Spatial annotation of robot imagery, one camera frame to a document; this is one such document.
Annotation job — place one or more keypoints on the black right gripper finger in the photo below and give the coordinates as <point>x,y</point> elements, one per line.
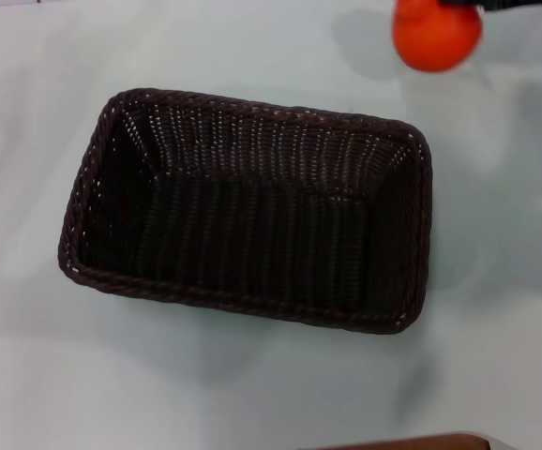
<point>496,4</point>

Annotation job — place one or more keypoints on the orange toy fruit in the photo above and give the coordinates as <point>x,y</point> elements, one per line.
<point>437,35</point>

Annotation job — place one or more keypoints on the dark brown woven basket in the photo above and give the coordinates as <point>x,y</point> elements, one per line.
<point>252,220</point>

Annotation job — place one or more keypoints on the brown wooden board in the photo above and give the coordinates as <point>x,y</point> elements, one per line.
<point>407,443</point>

